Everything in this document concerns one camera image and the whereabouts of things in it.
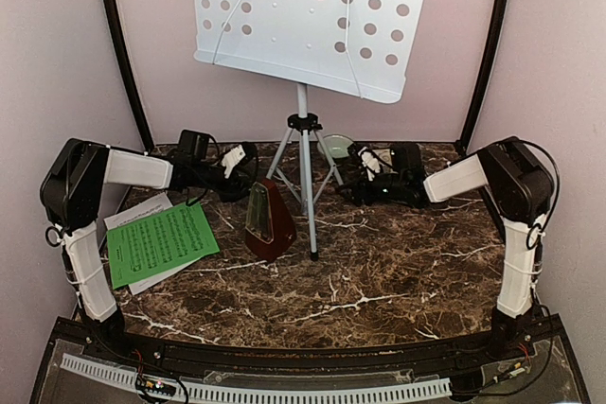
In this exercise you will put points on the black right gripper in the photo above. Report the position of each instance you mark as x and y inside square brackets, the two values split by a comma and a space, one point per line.
[359, 185]

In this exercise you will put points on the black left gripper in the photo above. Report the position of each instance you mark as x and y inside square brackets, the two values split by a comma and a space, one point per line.
[233, 189]

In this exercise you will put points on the red wooden metronome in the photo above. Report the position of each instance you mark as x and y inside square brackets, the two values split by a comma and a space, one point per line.
[269, 228]

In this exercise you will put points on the green sheet music page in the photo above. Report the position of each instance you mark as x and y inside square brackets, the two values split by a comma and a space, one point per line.
[158, 243]

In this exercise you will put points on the white sheet music page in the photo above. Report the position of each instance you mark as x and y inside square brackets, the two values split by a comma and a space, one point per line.
[142, 252]

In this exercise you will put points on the light blue music stand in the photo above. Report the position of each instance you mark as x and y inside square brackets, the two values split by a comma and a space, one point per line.
[360, 48]

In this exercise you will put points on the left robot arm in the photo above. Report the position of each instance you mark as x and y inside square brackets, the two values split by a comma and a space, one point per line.
[71, 195]

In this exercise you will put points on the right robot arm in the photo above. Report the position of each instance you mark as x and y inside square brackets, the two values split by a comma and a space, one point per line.
[522, 189]

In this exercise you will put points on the floral square plate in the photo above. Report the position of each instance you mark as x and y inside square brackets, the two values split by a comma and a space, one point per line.
[384, 155]

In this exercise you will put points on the celadon green bowl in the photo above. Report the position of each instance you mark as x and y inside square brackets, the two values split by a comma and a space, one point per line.
[338, 145]

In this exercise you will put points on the small circuit board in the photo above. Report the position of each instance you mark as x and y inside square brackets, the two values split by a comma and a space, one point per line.
[154, 387]

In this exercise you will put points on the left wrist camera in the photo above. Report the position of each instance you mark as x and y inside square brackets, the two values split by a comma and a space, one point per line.
[234, 157]

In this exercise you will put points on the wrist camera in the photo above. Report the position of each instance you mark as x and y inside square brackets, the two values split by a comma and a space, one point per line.
[367, 159]
[234, 157]

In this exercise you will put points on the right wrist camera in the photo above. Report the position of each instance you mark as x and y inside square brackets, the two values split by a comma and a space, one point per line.
[367, 159]

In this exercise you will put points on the black front rail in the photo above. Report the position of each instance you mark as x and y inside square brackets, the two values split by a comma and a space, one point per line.
[455, 357]

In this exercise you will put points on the white slotted cable duct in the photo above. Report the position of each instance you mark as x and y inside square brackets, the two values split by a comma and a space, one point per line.
[222, 387]

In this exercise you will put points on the left black frame post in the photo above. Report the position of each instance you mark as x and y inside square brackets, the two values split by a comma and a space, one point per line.
[127, 73]

